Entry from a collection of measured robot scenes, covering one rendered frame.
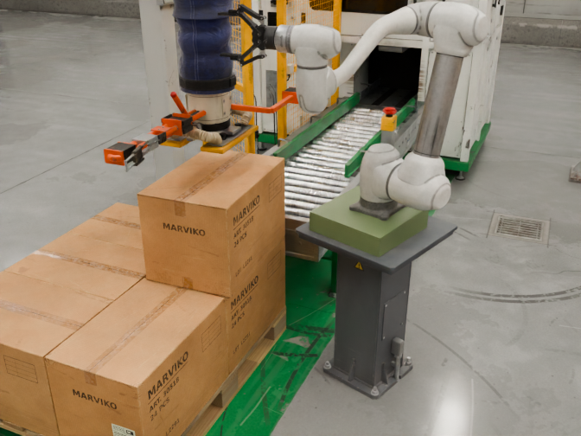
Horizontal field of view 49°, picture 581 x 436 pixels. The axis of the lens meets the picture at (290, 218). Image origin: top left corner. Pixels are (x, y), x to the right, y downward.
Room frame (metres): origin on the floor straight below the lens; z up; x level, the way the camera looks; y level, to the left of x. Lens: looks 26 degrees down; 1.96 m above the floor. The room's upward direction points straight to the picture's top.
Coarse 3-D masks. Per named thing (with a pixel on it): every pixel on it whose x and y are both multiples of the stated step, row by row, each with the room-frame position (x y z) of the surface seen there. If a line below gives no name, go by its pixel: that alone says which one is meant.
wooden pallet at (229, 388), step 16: (272, 336) 2.63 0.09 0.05; (256, 352) 2.53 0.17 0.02; (240, 368) 2.42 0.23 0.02; (256, 368) 2.44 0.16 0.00; (224, 384) 2.17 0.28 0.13; (240, 384) 2.30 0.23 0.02; (224, 400) 2.16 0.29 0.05; (208, 416) 2.10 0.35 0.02; (16, 432) 1.91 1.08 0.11; (32, 432) 1.88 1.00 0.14; (192, 432) 2.01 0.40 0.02
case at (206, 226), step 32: (192, 160) 2.73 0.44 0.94; (224, 160) 2.73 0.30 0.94; (256, 160) 2.73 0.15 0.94; (160, 192) 2.36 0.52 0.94; (192, 192) 2.36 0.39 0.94; (224, 192) 2.36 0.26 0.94; (256, 192) 2.46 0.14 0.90; (160, 224) 2.31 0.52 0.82; (192, 224) 2.26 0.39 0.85; (224, 224) 2.21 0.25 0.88; (256, 224) 2.45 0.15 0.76; (160, 256) 2.32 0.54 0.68; (192, 256) 2.26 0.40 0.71; (224, 256) 2.21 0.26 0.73; (256, 256) 2.44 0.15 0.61; (192, 288) 2.27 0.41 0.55; (224, 288) 2.21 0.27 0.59
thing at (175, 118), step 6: (174, 114) 2.38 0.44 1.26; (180, 114) 2.37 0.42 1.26; (186, 114) 2.36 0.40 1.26; (162, 120) 2.31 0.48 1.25; (168, 120) 2.30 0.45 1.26; (174, 120) 2.29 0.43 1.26; (180, 120) 2.29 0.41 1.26; (186, 120) 2.31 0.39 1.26; (192, 120) 2.35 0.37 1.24; (180, 126) 2.29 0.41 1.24; (186, 126) 2.32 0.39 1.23; (192, 126) 2.35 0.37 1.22; (174, 132) 2.30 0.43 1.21; (180, 132) 2.29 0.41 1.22; (186, 132) 2.30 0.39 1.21
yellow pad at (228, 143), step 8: (248, 128) 2.61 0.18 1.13; (256, 128) 2.65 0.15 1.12; (224, 136) 2.46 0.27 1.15; (232, 136) 2.51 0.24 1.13; (240, 136) 2.52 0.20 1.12; (208, 144) 2.41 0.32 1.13; (216, 144) 2.40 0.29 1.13; (224, 144) 2.41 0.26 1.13; (232, 144) 2.44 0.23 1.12; (216, 152) 2.37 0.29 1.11; (224, 152) 2.37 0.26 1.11
